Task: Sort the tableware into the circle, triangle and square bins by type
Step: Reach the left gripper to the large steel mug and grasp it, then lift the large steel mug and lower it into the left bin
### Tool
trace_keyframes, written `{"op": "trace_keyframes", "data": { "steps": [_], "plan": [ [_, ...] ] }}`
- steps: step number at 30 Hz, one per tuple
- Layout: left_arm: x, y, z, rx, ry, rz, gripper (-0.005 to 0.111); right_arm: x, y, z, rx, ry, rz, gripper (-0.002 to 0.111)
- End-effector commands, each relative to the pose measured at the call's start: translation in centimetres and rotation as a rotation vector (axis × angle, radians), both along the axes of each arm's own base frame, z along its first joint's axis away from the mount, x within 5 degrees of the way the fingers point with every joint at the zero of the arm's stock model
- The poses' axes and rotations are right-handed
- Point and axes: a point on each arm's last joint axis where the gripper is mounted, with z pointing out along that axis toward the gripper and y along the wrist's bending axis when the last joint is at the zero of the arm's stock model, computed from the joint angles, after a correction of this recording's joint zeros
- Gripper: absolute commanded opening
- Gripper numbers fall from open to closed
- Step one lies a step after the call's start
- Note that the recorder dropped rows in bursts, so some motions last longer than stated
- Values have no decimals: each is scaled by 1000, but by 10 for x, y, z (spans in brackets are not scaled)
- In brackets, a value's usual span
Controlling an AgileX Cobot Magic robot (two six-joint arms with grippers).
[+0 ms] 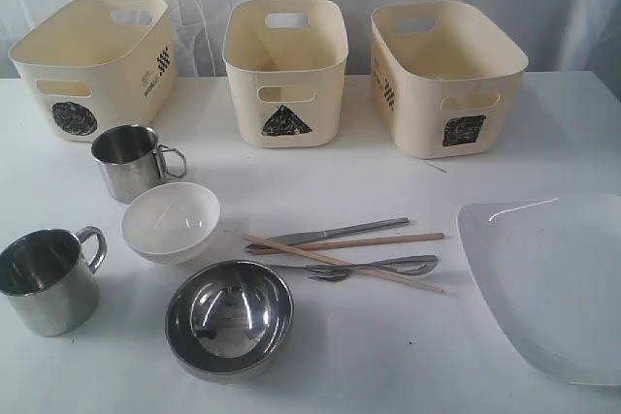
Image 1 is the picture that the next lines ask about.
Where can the white ceramic bowl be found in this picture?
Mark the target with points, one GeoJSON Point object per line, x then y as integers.
{"type": "Point", "coordinates": [172, 223]}

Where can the stainless steel bowl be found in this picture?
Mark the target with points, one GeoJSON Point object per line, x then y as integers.
{"type": "Point", "coordinates": [226, 322]}

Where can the steel mug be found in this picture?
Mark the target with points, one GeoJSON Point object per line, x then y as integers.
{"type": "Point", "coordinates": [48, 278]}
{"type": "Point", "coordinates": [132, 160]}

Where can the steel table knife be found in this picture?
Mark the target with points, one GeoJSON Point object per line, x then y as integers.
{"type": "Point", "coordinates": [307, 237]}

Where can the wooden chopstick diagonal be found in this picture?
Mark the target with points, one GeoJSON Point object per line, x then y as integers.
{"type": "Point", "coordinates": [385, 275]}

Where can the steel fork short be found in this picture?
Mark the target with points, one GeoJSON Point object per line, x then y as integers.
{"type": "Point", "coordinates": [329, 276]}

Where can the cream bin with triangle mark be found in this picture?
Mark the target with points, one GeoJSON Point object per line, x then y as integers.
{"type": "Point", "coordinates": [285, 63]}

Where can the cream bin with square mark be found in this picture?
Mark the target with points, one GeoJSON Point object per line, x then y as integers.
{"type": "Point", "coordinates": [444, 76]}

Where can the cream bin with circle mark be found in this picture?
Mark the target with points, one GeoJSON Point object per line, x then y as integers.
{"type": "Point", "coordinates": [97, 64]}

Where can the white square plate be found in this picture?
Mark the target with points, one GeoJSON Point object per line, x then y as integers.
{"type": "Point", "coordinates": [549, 272]}

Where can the thin wire scrap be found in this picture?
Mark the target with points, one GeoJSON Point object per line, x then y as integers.
{"type": "Point", "coordinates": [429, 164]}

